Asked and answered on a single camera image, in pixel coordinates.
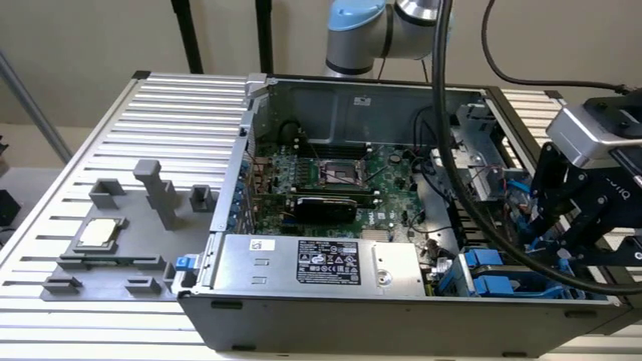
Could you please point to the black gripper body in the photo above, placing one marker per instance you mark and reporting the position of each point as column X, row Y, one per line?
column 617, row 188

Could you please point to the grey optical drive cage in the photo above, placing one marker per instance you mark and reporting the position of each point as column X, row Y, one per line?
column 477, row 143

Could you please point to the green motherboard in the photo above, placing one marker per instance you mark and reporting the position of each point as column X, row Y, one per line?
column 397, row 192

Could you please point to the CPU socket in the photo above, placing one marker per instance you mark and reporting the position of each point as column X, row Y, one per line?
column 341, row 171

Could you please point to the black RAM slot bank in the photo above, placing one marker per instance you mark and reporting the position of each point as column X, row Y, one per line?
column 338, row 149

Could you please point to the black graphics card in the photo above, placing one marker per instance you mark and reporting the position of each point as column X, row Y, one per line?
column 323, row 210

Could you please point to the black open PC case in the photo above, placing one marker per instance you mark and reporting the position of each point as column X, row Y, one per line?
column 351, row 323

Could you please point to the grey power supply unit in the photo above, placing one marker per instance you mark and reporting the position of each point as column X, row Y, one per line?
column 281, row 267

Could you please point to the black stand pole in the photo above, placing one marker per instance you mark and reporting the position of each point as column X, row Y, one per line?
column 265, row 37
column 189, row 37

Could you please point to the blue release latch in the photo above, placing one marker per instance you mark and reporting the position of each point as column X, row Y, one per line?
column 185, row 262

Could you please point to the grey parts rack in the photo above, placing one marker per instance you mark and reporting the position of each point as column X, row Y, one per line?
column 135, row 240

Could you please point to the dark RAM stick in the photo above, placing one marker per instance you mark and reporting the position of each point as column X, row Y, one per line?
column 115, row 260

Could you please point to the silver CPU chip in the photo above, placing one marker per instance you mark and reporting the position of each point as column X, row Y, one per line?
column 102, row 231

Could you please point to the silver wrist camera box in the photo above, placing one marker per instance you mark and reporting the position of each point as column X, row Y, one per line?
column 582, row 131

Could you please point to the silver fan duct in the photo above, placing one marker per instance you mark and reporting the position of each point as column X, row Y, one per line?
column 436, row 156

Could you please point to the grey metal post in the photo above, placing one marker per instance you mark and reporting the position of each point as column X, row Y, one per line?
column 35, row 109

